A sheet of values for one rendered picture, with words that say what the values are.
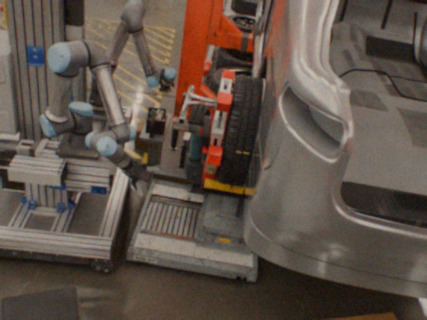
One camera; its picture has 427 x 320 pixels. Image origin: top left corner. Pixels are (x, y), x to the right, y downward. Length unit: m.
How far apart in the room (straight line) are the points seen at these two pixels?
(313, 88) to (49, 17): 1.36
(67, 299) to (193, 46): 1.68
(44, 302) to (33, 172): 0.64
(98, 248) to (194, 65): 1.30
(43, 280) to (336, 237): 1.78
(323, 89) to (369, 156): 1.11
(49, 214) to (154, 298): 0.82
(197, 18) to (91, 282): 1.73
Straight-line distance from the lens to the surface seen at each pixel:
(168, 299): 2.71
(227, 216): 2.93
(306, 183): 1.58
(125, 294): 2.72
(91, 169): 2.43
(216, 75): 4.22
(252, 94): 2.41
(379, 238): 1.69
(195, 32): 2.88
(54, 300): 2.29
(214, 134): 2.35
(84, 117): 2.29
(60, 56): 1.94
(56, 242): 2.70
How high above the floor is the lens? 2.14
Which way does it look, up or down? 33 degrees down
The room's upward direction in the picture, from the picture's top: 10 degrees clockwise
